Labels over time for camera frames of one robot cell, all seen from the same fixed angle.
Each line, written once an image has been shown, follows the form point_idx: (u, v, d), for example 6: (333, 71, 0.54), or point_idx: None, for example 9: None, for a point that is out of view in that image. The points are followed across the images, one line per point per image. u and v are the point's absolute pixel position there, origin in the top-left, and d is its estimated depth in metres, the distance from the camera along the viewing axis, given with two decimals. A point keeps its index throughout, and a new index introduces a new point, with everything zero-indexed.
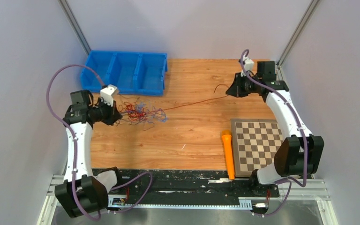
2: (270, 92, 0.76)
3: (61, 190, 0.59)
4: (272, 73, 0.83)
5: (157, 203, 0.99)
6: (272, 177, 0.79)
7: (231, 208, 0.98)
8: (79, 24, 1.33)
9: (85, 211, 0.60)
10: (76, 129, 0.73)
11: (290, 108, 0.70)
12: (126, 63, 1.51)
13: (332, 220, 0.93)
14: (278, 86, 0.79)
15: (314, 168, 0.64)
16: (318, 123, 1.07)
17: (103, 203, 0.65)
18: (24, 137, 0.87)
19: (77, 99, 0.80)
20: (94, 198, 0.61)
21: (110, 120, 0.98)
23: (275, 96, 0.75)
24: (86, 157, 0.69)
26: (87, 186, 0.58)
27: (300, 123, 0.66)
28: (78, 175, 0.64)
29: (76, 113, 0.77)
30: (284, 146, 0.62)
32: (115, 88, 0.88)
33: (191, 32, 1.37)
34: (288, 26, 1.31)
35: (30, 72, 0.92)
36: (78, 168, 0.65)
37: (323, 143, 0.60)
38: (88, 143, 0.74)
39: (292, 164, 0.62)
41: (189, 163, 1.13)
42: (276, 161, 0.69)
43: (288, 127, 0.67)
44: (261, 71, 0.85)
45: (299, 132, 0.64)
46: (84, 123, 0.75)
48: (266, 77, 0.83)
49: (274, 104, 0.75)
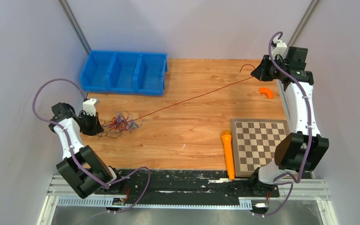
2: (292, 83, 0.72)
3: (65, 165, 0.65)
4: (300, 63, 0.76)
5: (157, 203, 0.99)
6: (271, 175, 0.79)
7: (231, 208, 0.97)
8: (79, 23, 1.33)
9: (95, 177, 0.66)
10: (63, 123, 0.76)
11: (307, 104, 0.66)
12: (126, 63, 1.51)
13: (332, 220, 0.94)
14: (303, 77, 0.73)
15: (311, 166, 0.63)
16: (319, 123, 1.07)
17: (108, 173, 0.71)
18: (24, 137, 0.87)
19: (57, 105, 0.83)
20: (98, 165, 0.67)
21: (94, 130, 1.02)
23: (296, 87, 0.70)
24: (79, 137, 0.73)
26: (87, 153, 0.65)
27: (311, 121, 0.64)
28: (76, 149, 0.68)
29: (59, 114, 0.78)
30: (287, 140, 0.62)
32: (96, 99, 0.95)
33: (192, 32, 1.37)
34: (288, 26, 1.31)
35: (30, 72, 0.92)
36: (74, 145, 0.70)
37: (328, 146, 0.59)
38: (77, 130, 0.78)
39: (291, 158, 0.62)
41: (189, 163, 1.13)
42: (277, 154, 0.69)
43: (297, 123, 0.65)
44: (290, 57, 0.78)
45: (307, 130, 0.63)
46: (69, 117, 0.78)
48: (292, 65, 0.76)
49: (292, 95, 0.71)
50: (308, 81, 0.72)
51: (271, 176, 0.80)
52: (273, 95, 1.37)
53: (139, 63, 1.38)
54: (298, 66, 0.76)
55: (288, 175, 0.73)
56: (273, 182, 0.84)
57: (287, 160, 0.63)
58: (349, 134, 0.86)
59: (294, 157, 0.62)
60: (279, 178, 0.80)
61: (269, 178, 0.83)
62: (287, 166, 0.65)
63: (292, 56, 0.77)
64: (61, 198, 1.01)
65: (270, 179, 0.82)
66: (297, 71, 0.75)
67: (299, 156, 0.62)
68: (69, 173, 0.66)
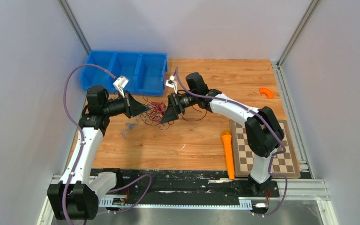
2: (211, 101, 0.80)
3: (54, 190, 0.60)
4: (203, 86, 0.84)
5: (157, 203, 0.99)
6: (263, 168, 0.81)
7: (231, 207, 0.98)
8: (79, 23, 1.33)
9: (68, 217, 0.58)
10: (87, 133, 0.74)
11: (231, 102, 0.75)
12: (125, 63, 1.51)
13: (332, 220, 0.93)
14: (212, 94, 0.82)
15: (281, 134, 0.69)
16: (319, 123, 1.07)
17: (91, 214, 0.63)
18: (24, 137, 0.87)
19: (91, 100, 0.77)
20: (83, 206, 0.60)
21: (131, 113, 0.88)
23: (215, 100, 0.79)
24: (87, 164, 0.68)
26: (78, 193, 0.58)
27: (245, 107, 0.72)
28: (73, 179, 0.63)
29: (92, 117, 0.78)
30: (248, 130, 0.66)
32: (124, 78, 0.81)
33: (192, 32, 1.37)
34: (288, 26, 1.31)
35: (29, 71, 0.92)
36: (75, 172, 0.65)
37: (270, 109, 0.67)
38: (93, 150, 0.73)
39: (266, 140, 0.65)
41: (189, 163, 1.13)
42: (253, 148, 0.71)
43: (241, 116, 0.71)
44: (192, 86, 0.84)
45: (250, 113, 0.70)
46: (96, 128, 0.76)
48: (199, 91, 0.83)
49: (219, 107, 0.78)
50: (217, 93, 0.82)
51: (266, 170, 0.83)
52: (273, 95, 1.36)
53: (139, 63, 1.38)
54: (203, 88, 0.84)
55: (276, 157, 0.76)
56: (270, 174, 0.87)
57: (265, 145, 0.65)
58: (350, 134, 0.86)
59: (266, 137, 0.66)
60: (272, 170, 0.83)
61: (265, 173, 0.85)
62: (270, 149, 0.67)
63: (194, 85, 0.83)
64: None
65: (265, 173, 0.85)
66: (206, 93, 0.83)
67: (269, 135, 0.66)
68: (54, 200, 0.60)
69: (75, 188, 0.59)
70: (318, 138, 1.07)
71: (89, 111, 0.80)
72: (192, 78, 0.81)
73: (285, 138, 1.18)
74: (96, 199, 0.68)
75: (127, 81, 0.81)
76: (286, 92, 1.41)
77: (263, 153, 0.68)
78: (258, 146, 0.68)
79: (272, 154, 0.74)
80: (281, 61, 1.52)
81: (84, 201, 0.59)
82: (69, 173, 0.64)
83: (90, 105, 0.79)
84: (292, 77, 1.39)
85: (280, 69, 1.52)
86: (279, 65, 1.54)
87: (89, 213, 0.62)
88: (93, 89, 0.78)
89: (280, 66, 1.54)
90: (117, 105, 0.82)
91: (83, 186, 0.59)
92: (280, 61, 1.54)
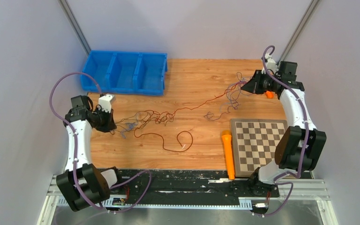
2: (285, 89, 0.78)
3: (63, 179, 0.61)
4: (292, 74, 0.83)
5: (157, 203, 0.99)
6: (271, 173, 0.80)
7: (231, 208, 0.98)
8: (79, 24, 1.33)
9: (87, 199, 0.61)
10: (76, 126, 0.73)
11: (301, 104, 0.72)
12: (125, 63, 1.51)
13: (332, 220, 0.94)
14: (295, 86, 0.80)
15: (311, 165, 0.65)
16: (319, 123, 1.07)
17: (106, 194, 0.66)
18: (23, 137, 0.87)
19: (77, 100, 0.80)
20: (96, 186, 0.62)
21: (109, 126, 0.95)
23: (289, 92, 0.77)
24: (87, 149, 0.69)
26: (86, 172, 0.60)
27: (306, 117, 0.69)
28: (79, 164, 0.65)
29: (76, 112, 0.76)
30: (285, 134, 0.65)
32: (112, 96, 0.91)
33: (192, 33, 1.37)
34: (288, 26, 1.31)
35: (29, 72, 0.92)
36: (78, 158, 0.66)
37: (325, 139, 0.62)
38: (88, 137, 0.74)
39: (290, 154, 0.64)
41: (189, 163, 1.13)
42: (275, 154, 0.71)
43: (294, 119, 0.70)
44: (281, 70, 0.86)
45: (303, 124, 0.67)
46: (84, 120, 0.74)
48: (285, 77, 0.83)
49: (286, 99, 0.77)
50: (300, 88, 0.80)
51: (272, 177, 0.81)
52: (273, 95, 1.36)
53: (139, 63, 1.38)
54: (289, 77, 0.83)
55: (289, 174, 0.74)
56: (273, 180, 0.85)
57: (286, 157, 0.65)
58: (349, 135, 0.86)
59: (293, 153, 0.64)
60: (279, 178, 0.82)
61: (270, 179, 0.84)
62: (286, 166, 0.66)
63: (282, 68, 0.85)
64: (61, 198, 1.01)
65: (270, 179, 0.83)
66: (289, 81, 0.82)
67: (297, 154, 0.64)
68: (66, 188, 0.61)
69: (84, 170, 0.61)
70: None
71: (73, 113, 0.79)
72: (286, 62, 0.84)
73: None
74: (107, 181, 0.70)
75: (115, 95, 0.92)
76: None
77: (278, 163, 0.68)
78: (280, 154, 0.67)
79: (288, 171, 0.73)
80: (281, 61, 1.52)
81: (94, 177, 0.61)
82: (72, 161, 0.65)
83: (74, 107, 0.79)
84: None
85: None
86: None
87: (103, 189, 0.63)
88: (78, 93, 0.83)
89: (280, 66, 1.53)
90: None
91: (90, 165, 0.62)
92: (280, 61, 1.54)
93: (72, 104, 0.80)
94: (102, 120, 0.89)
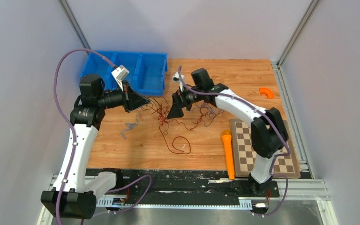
2: (216, 95, 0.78)
3: (46, 198, 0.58)
4: (208, 80, 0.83)
5: (157, 203, 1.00)
6: (264, 168, 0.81)
7: (231, 207, 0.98)
8: (79, 24, 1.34)
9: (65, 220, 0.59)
10: (78, 131, 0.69)
11: (238, 100, 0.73)
12: (126, 63, 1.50)
13: (332, 220, 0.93)
14: (219, 89, 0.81)
15: (286, 135, 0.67)
16: (319, 123, 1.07)
17: (88, 215, 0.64)
18: (22, 137, 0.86)
19: (86, 91, 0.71)
20: (78, 211, 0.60)
21: (130, 106, 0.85)
23: (221, 96, 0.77)
24: (81, 169, 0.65)
26: (73, 201, 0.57)
27: (253, 107, 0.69)
28: (67, 187, 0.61)
29: (84, 110, 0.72)
30: (253, 130, 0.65)
32: (123, 70, 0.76)
33: (192, 33, 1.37)
34: (288, 26, 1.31)
35: (30, 72, 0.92)
36: (68, 178, 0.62)
37: (277, 109, 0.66)
38: (87, 150, 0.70)
39: (270, 142, 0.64)
41: (189, 163, 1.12)
42: (257, 149, 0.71)
43: (246, 115, 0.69)
44: (197, 82, 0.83)
45: (257, 113, 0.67)
46: (88, 126, 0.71)
48: (206, 86, 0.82)
49: (225, 103, 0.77)
50: (223, 88, 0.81)
51: (266, 171, 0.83)
52: (273, 95, 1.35)
53: (139, 63, 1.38)
54: (208, 84, 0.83)
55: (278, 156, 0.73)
56: (270, 175, 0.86)
57: (268, 146, 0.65)
58: (349, 135, 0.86)
59: (270, 138, 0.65)
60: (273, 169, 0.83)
61: (266, 174, 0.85)
62: (273, 151, 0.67)
63: (198, 79, 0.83)
64: None
65: (266, 173, 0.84)
66: (212, 87, 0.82)
67: (274, 137, 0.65)
68: (49, 206, 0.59)
69: (69, 196, 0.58)
70: (318, 138, 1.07)
71: (82, 103, 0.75)
72: (197, 73, 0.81)
73: None
74: (94, 198, 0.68)
75: (127, 72, 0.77)
76: (286, 92, 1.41)
77: (266, 154, 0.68)
78: (262, 147, 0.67)
79: (274, 155, 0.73)
80: (281, 61, 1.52)
81: (80, 207, 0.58)
82: (62, 180, 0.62)
83: (83, 96, 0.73)
84: (292, 77, 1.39)
85: (281, 69, 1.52)
86: (279, 65, 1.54)
87: (86, 214, 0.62)
88: (87, 78, 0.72)
89: (280, 66, 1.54)
90: (114, 97, 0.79)
91: (77, 194, 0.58)
92: (280, 61, 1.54)
93: (81, 92, 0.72)
94: (117, 103, 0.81)
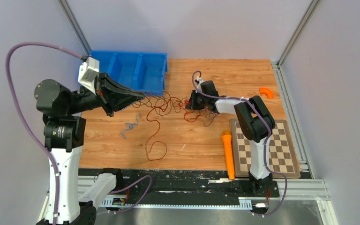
2: (217, 101, 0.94)
3: None
4: (214, 93, 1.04)
5: (157, 203, 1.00)
6: (258, 160, 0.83)
7: (231, 207, 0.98)
8: (79, 23, 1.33)
9: None
10: (58, 159, 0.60)
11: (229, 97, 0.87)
12: (125, 63, 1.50)
13: (332, 220, 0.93)
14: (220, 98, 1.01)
15: (272, 121, 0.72)
16: (319, 123, 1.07)
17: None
18: (21, 137, 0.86)
19: (49, 112, 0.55)
20: None
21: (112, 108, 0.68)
23: (219, 100, 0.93)
24: (71, 197, 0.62)
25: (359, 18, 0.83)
26: None
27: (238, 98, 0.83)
28: (60, 220, 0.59)
29: (59, 130, 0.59)
30: (238, 115, 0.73)
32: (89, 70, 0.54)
33: (192, 33, 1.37)
34: (288, 26, 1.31)
35: (29, 72, 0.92)
36: (59, 211, 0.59)
37: (259, 97, 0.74)
38: (74, 172, 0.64)
39: (253, 124, 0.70)
41: (189, 163, 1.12)
42: (245, 135, 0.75)
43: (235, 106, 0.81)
44: (205, 90, 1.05)
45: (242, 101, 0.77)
46: (69, 150, 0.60)
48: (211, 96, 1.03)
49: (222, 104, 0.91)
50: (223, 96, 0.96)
51: (262, 164, 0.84)
52: (273, 95, 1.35)
53: (139, 63, 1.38)
54: (214, 93, 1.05)
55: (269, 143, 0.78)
56: (267, 170, 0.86)
57: (252, 128, 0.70)
58: (349, 135, 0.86)
59: (253, 121, 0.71)
60: (268, 162, 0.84)
61: (262, 168, 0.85)
62: (258, 135, 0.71)
63: (206, 90, 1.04)
64: None
65: (262, 168, 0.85)
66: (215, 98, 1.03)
67: (257, 120, 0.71)
68: None
69: None
70: (318, 138, 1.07)
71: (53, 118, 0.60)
72: (206, 85, 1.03)
73: (285, 138, 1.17)
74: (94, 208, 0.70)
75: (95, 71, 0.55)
76: (286, 92, 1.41)
77: (252, 138, 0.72)
78: (247, 131, 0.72)
79: (264, 141, 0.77)
80: (281, 61, 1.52)
81: None
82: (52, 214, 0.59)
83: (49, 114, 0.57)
84: (292, 77, 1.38)
85: (280, 69, 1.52)
86: (279, 65, 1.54)
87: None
88: (45, 95, 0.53)
89: (280, 66, 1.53)
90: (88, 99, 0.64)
91: None
92: (280, 60, 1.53)
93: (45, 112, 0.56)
94: (95, 105, 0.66)
